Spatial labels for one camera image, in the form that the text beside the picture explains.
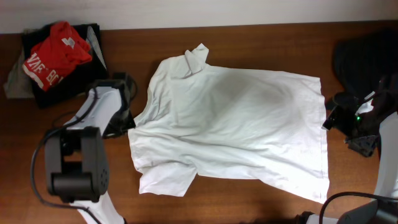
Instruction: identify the black folded garment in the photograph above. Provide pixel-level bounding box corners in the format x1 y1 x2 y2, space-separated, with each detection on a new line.
31 23 109 109

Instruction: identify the dark garment at right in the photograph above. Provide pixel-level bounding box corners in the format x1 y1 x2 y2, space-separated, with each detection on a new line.
332 29 397 98

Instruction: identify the grey folded garment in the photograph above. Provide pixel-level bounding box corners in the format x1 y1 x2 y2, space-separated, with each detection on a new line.
3 49 34 99

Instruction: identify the white t-shirt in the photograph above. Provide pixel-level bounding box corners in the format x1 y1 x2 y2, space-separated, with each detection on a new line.
128 45 330 203

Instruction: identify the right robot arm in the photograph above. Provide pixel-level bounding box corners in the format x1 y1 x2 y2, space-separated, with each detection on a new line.
293 74 397 223

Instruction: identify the red printed t-shirt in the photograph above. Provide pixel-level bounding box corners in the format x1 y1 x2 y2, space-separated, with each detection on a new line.
22 22 92 91

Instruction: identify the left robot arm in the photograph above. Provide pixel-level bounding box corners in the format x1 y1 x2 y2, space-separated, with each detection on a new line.
42 78 137 223

